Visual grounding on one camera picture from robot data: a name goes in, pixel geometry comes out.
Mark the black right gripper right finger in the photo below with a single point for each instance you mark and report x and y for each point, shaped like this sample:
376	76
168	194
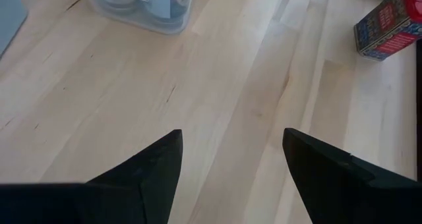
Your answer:
329	184

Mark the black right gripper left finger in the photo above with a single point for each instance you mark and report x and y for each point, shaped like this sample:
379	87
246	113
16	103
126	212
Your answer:
141	191

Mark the clear plastic tray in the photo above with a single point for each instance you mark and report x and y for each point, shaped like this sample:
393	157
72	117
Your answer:
158	24

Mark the red and blue box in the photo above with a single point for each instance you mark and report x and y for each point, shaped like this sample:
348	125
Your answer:
385	26

